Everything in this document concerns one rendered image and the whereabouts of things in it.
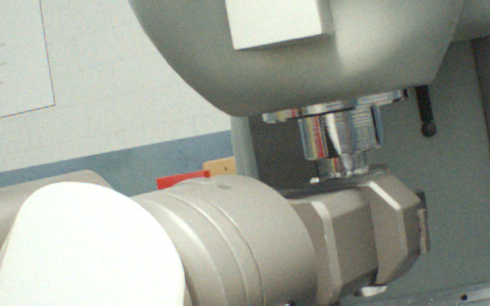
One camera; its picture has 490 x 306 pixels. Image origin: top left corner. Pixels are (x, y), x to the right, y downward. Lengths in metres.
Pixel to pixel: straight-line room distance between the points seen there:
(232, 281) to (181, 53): 0.14
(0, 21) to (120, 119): 1.04
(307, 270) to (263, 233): 0.03
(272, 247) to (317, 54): 0.10
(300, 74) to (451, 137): 0.47
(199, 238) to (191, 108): 4.60
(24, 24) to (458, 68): 4.64
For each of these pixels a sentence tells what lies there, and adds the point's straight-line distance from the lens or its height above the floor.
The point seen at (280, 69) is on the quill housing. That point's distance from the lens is 0.42.
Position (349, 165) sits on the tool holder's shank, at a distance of 0.50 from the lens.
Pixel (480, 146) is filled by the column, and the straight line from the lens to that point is 0.88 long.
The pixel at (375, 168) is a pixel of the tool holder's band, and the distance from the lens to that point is 0.49.
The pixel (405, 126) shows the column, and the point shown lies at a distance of 0.88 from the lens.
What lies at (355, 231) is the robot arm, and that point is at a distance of 0.43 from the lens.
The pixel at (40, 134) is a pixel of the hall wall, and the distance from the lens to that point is 5.34.
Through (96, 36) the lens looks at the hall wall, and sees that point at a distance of 5.16.
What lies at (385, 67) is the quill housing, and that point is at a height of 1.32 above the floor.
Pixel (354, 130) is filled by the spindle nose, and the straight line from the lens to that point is 0.48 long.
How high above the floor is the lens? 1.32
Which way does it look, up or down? 3 degrees down
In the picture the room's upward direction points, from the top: 10 degrees counter-clockwise
